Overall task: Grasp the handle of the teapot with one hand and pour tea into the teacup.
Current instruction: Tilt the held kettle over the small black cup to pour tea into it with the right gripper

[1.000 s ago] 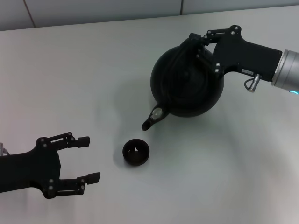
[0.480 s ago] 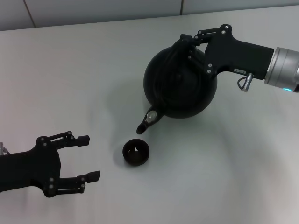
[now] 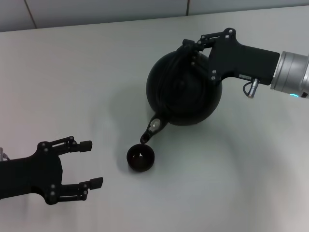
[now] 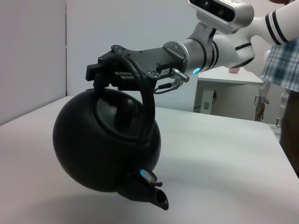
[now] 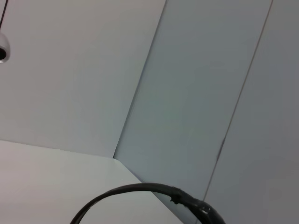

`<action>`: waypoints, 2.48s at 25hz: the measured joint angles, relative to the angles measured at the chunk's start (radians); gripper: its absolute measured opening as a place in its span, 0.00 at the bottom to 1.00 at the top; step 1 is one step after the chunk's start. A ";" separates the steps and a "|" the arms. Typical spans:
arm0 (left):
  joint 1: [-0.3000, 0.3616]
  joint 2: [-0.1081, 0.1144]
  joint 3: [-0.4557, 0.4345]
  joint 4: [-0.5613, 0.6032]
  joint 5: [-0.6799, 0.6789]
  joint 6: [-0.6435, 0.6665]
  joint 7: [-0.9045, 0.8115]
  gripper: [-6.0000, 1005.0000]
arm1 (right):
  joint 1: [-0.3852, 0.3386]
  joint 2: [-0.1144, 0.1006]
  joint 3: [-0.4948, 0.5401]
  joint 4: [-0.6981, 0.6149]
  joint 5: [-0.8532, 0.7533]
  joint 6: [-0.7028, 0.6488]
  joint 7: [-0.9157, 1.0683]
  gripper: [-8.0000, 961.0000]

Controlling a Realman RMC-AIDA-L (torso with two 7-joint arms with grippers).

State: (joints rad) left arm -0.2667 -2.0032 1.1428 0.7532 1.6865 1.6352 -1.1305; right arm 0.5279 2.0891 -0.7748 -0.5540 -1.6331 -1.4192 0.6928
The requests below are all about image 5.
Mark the black round teapot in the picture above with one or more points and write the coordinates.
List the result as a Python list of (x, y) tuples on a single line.
[(144, 186)]

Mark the silver round device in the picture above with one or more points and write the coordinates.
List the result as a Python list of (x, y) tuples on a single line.
[(4, 46)]

